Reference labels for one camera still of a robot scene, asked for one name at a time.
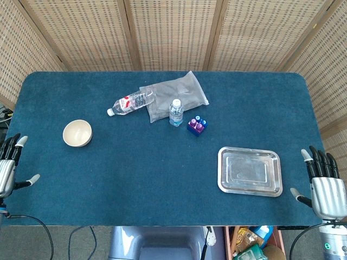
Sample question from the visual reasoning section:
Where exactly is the black equipment with cables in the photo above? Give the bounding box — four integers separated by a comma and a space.
0, 104, 14, 136

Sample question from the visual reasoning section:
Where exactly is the green snack packet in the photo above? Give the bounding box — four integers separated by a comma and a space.
233, 243, 268, 260

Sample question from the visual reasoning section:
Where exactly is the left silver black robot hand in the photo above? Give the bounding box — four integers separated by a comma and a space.
0, 133, 41, 199

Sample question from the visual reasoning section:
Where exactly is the rectangular metal tray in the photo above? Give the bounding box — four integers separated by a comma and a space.
217, 146, 284, 198

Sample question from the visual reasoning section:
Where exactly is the large clear bottle red label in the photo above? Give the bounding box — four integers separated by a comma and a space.
106, 90, 157, 117

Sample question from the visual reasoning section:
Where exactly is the cream white bowl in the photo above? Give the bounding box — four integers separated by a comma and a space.
62, 119, 93, 148

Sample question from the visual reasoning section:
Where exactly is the blue plastic bottle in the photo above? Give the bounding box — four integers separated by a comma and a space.
250, 226, 274, 242

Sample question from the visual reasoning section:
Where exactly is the wooden storage box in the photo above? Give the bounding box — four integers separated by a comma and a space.
223, 226, 287, 260

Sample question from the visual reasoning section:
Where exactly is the blue purple toy block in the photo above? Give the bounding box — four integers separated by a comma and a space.
187, 115, 209, 137

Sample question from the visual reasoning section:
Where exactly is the brown snack packet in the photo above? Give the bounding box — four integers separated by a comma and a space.
232, 226, 264, 254

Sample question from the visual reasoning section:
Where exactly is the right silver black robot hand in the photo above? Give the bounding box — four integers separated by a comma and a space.
290, 145, 347, 219

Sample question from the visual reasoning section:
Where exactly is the clear plastic bag grey cloth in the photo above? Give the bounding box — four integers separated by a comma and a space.
139, 70, 210, 124

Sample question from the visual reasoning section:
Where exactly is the grey blue robot torso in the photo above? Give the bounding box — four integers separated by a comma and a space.
107, 226, 226, 260

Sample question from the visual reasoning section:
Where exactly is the blue floor cable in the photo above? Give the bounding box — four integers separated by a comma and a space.
67, 226, 98, 260

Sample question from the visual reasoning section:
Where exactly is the small clear water bottle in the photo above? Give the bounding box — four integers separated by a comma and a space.
169, 99, 184, 127

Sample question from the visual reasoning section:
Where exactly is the woven folding screen panel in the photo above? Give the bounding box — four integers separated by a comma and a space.
0, 0, 65, 111
207, 0, 338, 72
20, 0, 140, 72
124, 0, 223, 72
280, 0, 347, 211

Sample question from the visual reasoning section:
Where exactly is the blue felt table mat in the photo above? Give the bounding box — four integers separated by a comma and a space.
0, 70, 341, 227

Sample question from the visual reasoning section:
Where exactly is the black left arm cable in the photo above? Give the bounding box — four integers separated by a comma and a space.
4, 213, 54, 260

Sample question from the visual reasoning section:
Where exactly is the white plastic tag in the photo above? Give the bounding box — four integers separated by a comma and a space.
205, 226, 218, 249

